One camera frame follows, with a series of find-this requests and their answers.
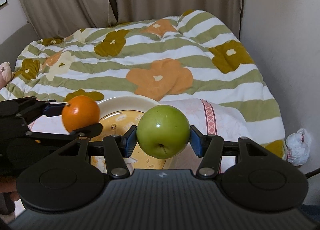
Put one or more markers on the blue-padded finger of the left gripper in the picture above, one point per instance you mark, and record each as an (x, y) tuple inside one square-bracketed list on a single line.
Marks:
[(54, 109), (89, 132)]

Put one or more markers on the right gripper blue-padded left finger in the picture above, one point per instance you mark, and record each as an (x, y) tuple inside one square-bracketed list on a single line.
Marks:
[(116, 149)]

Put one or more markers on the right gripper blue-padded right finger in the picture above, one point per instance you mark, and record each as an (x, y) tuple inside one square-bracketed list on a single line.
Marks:
[(209, 148)]

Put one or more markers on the orange mandarin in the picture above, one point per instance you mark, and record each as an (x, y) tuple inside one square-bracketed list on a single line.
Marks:
[(80, 112)]

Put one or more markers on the large green apple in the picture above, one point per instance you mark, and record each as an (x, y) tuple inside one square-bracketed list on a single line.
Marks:
[(163, 132)]

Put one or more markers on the cream and yellow bowl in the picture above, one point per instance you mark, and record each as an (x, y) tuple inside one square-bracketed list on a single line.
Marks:
[(117, 115)]

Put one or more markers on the pink floral towel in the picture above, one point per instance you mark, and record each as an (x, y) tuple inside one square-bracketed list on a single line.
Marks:
[(209, 118)]

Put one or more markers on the pink plush toy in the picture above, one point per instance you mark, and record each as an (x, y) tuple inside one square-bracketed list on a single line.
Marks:
[(6, 74)]

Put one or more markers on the grey bed headboard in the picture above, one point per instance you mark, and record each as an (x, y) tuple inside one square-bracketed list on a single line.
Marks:
[(11, 48)]

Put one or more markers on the white plastic bag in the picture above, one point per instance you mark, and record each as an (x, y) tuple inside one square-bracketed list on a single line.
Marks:
[(298, 145)]

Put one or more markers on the floral striped comforter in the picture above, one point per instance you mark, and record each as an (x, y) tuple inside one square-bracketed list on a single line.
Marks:
[(193, 55)]

